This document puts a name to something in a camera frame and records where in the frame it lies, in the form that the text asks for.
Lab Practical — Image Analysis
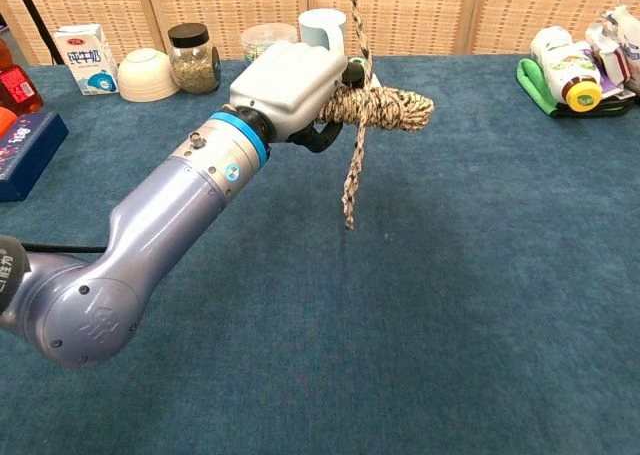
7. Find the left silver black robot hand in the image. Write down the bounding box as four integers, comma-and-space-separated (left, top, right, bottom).
228, 39, 374, 155

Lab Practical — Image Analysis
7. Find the beige speckled braided rope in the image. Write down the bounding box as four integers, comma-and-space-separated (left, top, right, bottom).
314, 0, 435, 232

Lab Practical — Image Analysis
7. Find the clear tub of coloured clips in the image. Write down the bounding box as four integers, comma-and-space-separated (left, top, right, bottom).
240, 22, 300, 65

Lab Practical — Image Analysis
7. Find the pale blue plastic pitcher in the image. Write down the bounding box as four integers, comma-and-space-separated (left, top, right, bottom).
297, 8, 348, 56

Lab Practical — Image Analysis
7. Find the glass jar with black lid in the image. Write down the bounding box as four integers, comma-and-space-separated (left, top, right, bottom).
167, 22, 223, 95

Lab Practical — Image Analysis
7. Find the upturned cream bowl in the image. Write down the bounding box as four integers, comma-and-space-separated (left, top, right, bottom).
117, 47, 182, 103

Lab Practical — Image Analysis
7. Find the bamboo folding screen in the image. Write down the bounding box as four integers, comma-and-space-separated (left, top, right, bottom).
0, 0, 640, 67

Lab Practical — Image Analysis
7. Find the white blue milk carton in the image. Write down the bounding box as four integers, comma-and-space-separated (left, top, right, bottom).
53, 23, 120, 96

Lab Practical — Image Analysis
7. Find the green cloth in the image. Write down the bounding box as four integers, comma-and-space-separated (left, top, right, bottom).
516, 57, 636, 120

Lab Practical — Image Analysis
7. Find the blue carpet table cover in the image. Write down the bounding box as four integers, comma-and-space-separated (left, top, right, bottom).
0, 53, 640, 455

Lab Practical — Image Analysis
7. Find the black tripod stand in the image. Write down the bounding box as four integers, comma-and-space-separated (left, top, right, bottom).
8, 0, 67, 66

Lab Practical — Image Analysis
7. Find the dark blue printed box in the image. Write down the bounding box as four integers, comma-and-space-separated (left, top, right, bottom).
0, 110, 70, 204

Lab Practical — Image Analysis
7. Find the amber honey bottle red label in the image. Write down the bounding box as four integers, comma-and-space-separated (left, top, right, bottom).
0, 38, 45, 117

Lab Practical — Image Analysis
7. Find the white bottle with yellow cap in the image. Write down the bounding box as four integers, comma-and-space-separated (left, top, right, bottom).
529, 25, 604, 114

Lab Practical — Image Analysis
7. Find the white purple snack packet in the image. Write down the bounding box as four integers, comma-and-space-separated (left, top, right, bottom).
584, 21, 634, 100

